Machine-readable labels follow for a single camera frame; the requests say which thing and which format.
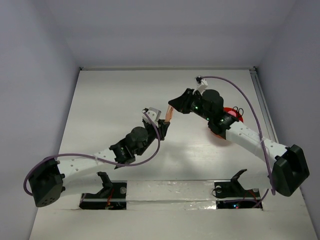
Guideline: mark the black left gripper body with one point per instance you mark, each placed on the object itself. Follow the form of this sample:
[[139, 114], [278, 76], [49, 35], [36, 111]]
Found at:
[[160, 131]]

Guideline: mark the orange translucent pen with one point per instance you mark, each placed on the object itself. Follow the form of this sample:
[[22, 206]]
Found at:
[[169, 114]]

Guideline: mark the pink round eraser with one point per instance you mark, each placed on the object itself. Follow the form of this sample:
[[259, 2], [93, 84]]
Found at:
[[235, 114]]

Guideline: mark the black scissors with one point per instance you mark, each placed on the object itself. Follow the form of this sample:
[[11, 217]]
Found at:
[[239, 112]]

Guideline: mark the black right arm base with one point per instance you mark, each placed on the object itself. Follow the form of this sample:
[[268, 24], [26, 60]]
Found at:
[[233, 189]]

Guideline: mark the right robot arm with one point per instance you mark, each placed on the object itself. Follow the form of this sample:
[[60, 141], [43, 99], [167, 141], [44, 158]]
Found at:
[[287, 166]]

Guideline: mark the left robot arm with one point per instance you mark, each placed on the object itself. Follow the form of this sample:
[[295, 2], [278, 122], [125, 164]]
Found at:
[[51, 178]]

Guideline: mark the orange round divided container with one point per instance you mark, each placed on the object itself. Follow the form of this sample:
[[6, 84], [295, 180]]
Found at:
[[229, 116]]

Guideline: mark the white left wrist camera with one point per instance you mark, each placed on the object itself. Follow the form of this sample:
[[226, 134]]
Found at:
[[151, 114]]

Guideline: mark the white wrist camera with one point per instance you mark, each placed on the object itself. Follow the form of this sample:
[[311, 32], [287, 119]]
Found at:
[[151, 114], [202, 84]]

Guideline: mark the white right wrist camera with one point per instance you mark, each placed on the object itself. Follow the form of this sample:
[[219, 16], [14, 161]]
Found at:
[[202, 84]]

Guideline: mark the aluminium table edge rail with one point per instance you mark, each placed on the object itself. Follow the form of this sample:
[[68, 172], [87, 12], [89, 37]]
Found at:
[[267, 117]]

